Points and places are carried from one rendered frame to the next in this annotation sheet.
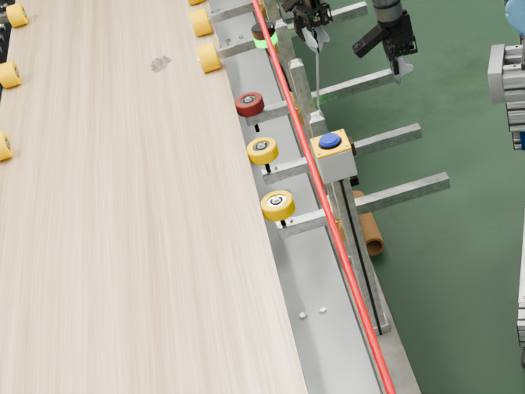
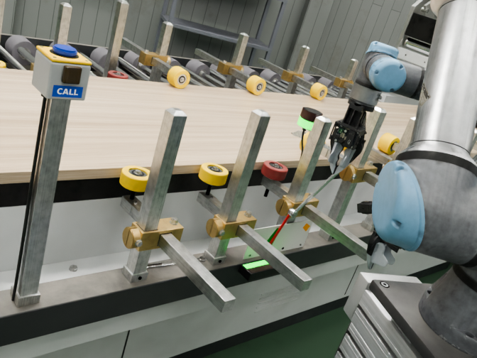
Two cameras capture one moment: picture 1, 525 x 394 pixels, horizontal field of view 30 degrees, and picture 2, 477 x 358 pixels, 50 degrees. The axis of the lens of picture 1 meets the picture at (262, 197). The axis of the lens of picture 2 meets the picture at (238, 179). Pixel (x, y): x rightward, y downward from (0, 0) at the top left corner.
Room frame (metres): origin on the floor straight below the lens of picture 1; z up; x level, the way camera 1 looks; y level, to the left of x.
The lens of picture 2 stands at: (1.18, -0.98, 1.45)
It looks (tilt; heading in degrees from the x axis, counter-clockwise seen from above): 22 degrees down; 41
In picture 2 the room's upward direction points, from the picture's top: 18 degrees clockwise
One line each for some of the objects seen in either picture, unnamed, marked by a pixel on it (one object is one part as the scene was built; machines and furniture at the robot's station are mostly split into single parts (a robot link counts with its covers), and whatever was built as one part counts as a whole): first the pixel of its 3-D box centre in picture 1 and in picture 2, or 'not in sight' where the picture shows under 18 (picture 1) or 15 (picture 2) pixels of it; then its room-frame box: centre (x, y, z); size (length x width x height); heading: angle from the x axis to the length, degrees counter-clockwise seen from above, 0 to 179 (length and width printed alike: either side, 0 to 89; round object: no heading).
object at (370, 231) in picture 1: (363, 222); not in sight; (2.79, -0.32, 0.04); 0.30 x 0.08 x 0.08; 178
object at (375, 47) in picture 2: not in sight; (377, 66); (2.36, -0.27, 1.31); 0.09 x 0.08 x 0.11; 44
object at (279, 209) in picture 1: (281, 216); (133, 190); (1.90, -0.03, 0.85); 0.08 x 0.08 x 0.11
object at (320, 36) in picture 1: (323, 37); (343, 162); (2.36, -0.29, 1.04); 0.06 x 0.03 x 0.09; 19
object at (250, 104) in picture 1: (252, 114); (270, 180); (2.40, -0.05, 0.85); 0.08 x 0.08 x 0.11
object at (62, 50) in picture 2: (330, 141); (64, 52); (1.59, -0.16, 1.22); 0.04 x 0.04 x 0.02
